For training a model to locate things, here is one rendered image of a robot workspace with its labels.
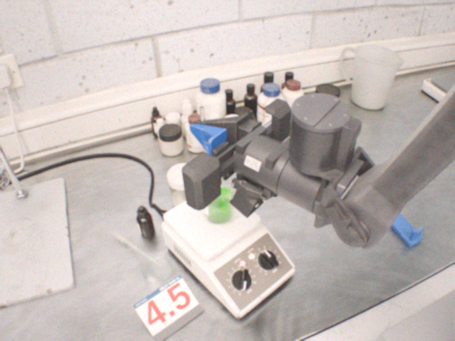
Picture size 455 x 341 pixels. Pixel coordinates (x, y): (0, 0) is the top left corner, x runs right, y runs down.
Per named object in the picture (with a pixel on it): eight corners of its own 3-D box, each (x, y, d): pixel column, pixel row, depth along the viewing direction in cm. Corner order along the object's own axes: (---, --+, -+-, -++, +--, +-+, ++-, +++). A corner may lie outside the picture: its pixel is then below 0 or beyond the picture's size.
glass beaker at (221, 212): (225, 235, 58) (224, 199, 53) (196, 222, 60) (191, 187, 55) (243, 209, 62) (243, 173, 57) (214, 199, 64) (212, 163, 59)
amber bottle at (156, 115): (150, 133, 93) (145, 107, 88) (159, 128, 95) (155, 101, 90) (158, 138, 92) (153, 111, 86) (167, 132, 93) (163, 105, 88)
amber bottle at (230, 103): (233, 123, 95) (233, 95, 90) (221, 121, 96) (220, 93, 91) (237, 116, 98) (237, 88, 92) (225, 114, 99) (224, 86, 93)
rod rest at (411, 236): (421, 241, 65) (428, 229, 63) (409, 247, 65) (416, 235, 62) (390, 207, 72) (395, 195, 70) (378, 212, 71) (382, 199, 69)
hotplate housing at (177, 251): (295, 275, 62) (301, 247, 56) (238, 323, 55) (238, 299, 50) (212, 206, 74) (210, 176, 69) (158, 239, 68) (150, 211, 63)
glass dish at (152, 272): (169, 286, 61) (167, 279, 59) (138, 282, 61) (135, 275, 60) (175, 260, 65) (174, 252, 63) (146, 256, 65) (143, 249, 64)
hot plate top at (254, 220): (263, 222, 60) (263, 219, 60) (206, 264, 55) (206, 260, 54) (216, 185, 67) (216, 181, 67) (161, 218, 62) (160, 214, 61)
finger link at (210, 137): (210, 140, 43) (212, 178, 47) (230, 126, 45) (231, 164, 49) (168, 120, 46) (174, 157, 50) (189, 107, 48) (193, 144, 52)
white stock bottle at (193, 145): (210, 143, 90) (208, 112, 84) (203, 155, 86) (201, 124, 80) (191, 139, 91) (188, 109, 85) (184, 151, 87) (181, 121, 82)
